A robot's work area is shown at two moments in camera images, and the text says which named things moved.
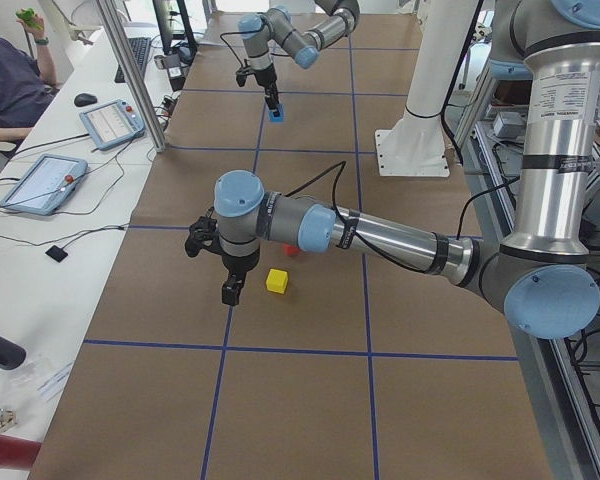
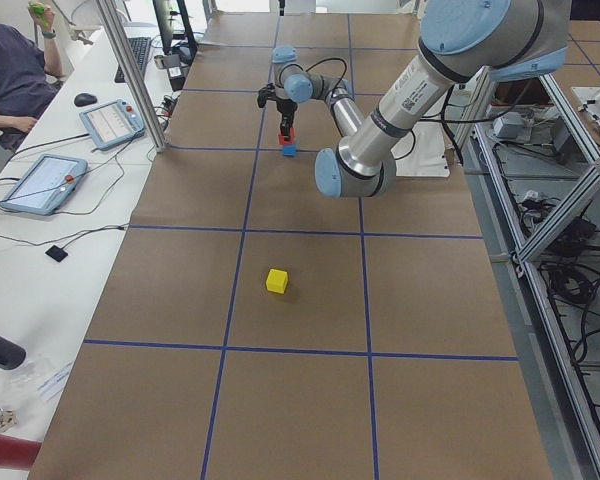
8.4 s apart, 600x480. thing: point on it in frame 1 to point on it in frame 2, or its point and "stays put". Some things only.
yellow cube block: x=276 y=280 stays put
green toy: x=31 y=16 to x=37 y=9
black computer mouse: x=83 y=99 stays put
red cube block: x=291 y=250 to x=284 y=132
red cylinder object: x=3 y=450 stays put
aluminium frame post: x=125 y=55 stays put
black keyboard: x=140 y=48 stays put
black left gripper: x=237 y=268 to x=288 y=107
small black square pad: x=56 y=253 stays put
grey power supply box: x=510 y=124 stays put
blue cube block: x=280 y=118 to x=289 y=150
